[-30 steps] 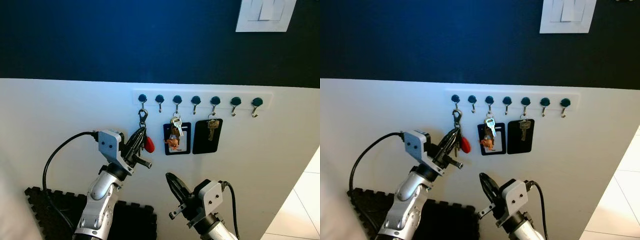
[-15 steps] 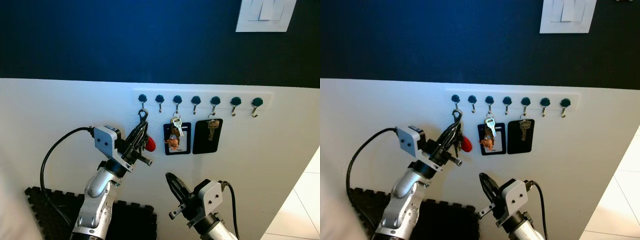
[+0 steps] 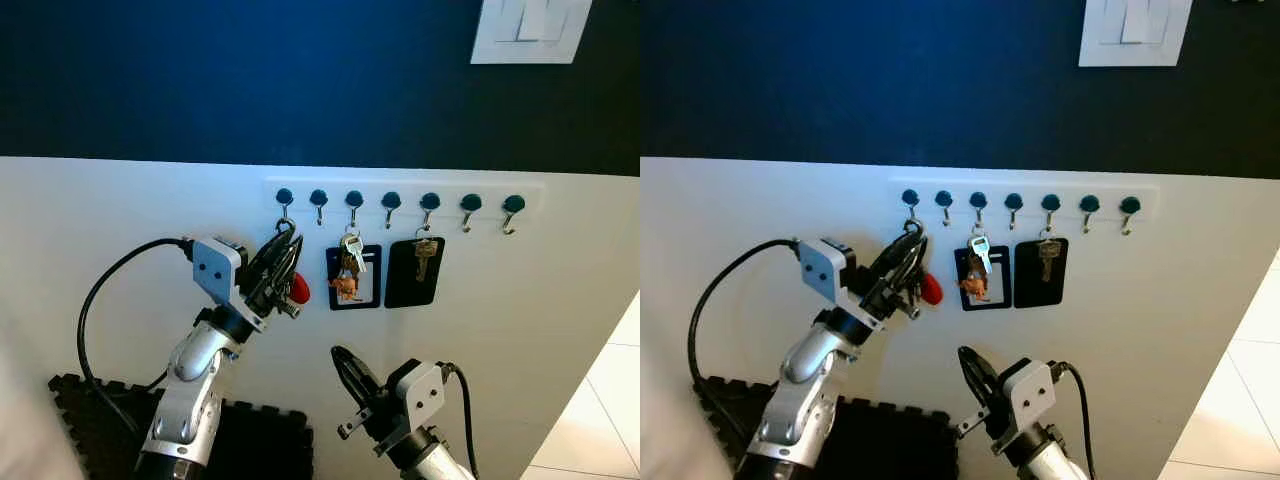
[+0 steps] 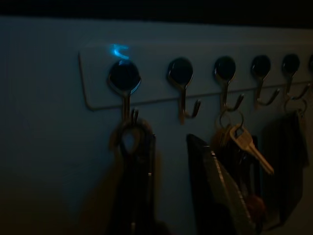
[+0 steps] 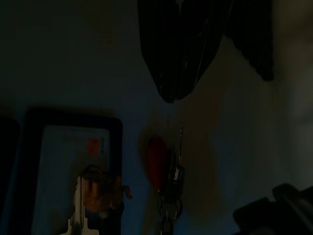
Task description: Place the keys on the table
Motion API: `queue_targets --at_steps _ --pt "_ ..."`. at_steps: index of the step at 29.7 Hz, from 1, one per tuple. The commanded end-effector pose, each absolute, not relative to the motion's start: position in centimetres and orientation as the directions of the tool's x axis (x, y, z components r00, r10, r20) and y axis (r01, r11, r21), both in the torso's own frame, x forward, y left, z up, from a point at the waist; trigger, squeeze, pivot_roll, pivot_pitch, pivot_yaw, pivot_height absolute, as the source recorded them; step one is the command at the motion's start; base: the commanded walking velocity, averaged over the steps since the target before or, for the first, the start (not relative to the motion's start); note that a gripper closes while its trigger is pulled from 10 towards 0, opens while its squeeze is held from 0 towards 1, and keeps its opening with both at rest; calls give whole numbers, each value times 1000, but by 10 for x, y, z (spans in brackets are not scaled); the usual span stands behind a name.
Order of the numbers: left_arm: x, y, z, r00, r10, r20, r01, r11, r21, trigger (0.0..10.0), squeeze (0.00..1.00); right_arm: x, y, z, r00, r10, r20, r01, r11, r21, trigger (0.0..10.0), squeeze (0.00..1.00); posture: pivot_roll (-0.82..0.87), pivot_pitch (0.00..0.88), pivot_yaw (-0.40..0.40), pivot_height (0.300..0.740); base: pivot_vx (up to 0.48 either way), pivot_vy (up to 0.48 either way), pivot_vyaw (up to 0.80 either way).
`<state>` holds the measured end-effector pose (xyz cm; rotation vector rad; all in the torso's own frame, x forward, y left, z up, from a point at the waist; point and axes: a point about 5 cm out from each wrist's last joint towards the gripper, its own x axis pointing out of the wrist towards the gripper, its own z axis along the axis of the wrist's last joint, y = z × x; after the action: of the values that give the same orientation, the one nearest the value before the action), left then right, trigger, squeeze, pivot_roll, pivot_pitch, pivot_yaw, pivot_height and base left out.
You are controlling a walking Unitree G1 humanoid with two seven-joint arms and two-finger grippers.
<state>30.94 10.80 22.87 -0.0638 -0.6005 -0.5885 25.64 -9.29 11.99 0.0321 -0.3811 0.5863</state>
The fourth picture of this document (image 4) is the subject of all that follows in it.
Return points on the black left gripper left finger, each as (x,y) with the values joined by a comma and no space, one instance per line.
(139,191)

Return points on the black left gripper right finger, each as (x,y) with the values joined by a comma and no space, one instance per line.
(207,195)

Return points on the small red bead charm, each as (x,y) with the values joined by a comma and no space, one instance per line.
(254,205)

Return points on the black hanging pouch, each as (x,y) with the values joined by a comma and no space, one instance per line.
(286,159)

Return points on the metal hook with round base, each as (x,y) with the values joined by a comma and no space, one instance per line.
(261,66)
(124,76)
(180,72)
(290,64)
(225,68)

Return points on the white wall hook rack plate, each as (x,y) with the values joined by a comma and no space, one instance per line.
(156,85)

